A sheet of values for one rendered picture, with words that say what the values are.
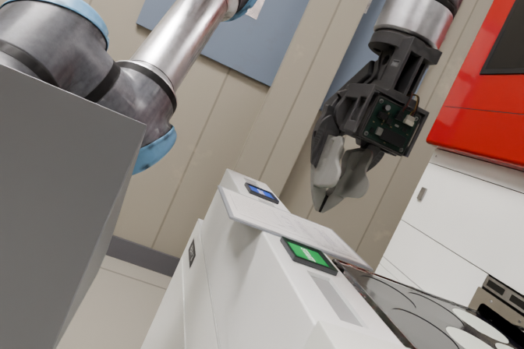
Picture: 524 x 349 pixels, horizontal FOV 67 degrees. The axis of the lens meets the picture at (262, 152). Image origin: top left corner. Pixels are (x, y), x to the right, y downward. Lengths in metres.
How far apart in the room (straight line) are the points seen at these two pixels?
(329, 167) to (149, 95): 0.27
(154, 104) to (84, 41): 0.12
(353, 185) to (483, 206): 0.69
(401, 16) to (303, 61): 1.85
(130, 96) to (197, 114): 1.75
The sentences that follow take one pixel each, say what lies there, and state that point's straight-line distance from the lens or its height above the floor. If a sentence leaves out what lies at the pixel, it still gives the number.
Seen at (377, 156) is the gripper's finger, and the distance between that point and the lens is 0.50.
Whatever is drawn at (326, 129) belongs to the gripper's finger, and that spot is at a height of 1.10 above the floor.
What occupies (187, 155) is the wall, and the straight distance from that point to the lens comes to 2.33.
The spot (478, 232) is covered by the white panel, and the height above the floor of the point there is 1.05.
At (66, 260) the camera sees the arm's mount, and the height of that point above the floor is 0.92.
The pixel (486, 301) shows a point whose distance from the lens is 1.04.
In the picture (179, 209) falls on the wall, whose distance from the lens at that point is 2.40.
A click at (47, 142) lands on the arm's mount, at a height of 1.00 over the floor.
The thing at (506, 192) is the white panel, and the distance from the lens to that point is 1.10.
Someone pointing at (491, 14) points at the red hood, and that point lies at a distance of 1.39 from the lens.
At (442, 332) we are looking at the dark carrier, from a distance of 0.73.
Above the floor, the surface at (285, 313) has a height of 0.94.
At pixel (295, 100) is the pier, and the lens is 2.28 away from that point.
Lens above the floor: 1.09
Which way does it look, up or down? 5 degrees down
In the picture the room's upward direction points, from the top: 24 degrees clockwise
